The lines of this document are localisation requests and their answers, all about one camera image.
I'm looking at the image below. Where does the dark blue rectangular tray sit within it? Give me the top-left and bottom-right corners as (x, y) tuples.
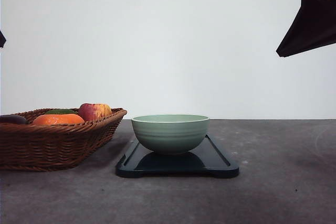
(115, 134), (239, 178)

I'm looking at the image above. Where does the brown wicker basket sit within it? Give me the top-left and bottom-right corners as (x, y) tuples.
(0, 108), (127, 172)

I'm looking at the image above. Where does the red yellow apple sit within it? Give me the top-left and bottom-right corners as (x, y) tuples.
(78, 103), (112, 121)

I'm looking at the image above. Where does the dark purple fruit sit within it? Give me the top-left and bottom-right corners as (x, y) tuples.
(0, 115), (26, 124)

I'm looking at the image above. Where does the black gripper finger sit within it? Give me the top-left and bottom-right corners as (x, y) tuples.
(0, 31), (6, 48)
(276, 0), (336, 57)

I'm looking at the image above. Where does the green avocado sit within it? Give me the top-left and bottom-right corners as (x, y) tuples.
(45, 109), (78, 114)

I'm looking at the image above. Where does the orange fruit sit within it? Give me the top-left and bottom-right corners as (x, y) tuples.
(32, 114), (85, 125)

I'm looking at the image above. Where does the light green ceramic bowl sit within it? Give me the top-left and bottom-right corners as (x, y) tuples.
(131, 114), (209, 154)

